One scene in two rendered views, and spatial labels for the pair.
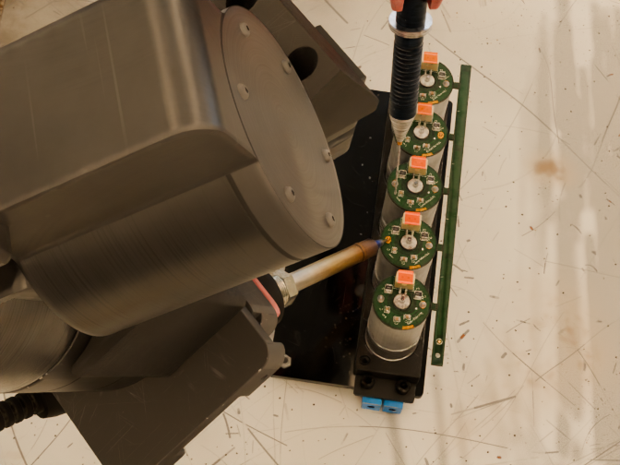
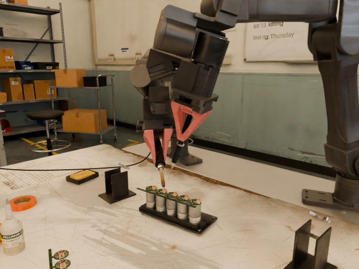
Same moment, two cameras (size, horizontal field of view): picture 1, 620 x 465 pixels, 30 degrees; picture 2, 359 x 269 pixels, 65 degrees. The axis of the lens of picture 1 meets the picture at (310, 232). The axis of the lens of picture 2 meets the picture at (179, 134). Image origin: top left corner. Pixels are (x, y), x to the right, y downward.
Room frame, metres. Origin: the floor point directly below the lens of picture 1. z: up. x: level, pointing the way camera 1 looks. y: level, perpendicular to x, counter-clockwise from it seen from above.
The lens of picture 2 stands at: (0.54, -0.50, 1.07)
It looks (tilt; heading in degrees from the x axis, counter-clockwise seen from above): 14 degrees down; 121
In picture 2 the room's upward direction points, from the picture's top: straight up
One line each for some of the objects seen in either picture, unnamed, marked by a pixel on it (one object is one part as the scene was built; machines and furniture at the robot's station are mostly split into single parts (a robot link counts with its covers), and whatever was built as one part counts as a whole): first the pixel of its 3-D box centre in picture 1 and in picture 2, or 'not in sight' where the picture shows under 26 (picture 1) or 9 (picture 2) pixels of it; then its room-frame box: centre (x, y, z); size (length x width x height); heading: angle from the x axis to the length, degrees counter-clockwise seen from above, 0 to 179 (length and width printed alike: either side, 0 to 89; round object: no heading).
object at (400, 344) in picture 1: (396, 322); (151, 198); (0.19, -0.04, 0.79); 0.02 x 0.02 x 0.05
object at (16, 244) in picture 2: not in sight; (10, 224); (0.05, -0.27, 0.80); 0.03 x 0.03 x 0.10
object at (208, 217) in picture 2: (364, 233); (177, 215); (0.24, -0.03, 0.76); 0.16 x 0.07 x 0.01; 176
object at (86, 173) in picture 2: not in sight; (82, 176); (-0.11, 0.02, 0.76); 0.07 x 0.05 x 0.02; 89
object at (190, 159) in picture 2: not in sight; (179, 145); (0.02, 0.34, 0.79); 0.20 x 0.07 x 0.08; 154
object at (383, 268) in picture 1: (402, 265); (161, 202); (0.21, -0.04, 0.79); 0.02 x 0.02 x 0.05
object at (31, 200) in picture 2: not in sight; (22, 203); (-0.10, -0.17, 0.76); 0.06 x 0.06 x 0.01
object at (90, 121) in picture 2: not in sight; (84, 107); (-2.66, 2.18, 0.51); 0.75 x 0.48 x 1.03; 17
